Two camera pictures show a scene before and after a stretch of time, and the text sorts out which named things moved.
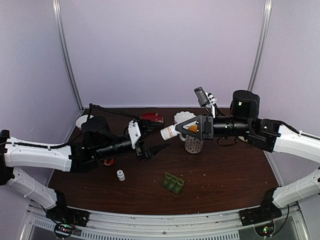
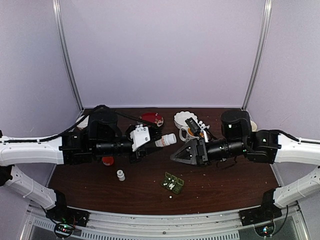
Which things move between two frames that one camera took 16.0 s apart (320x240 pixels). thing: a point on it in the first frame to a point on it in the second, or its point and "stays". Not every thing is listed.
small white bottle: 121,175 stays
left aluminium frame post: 65,49 stays
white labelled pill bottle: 169,132 to 166,140
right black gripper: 208,126 to 195,146
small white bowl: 82,119 stays
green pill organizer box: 174,184 stays
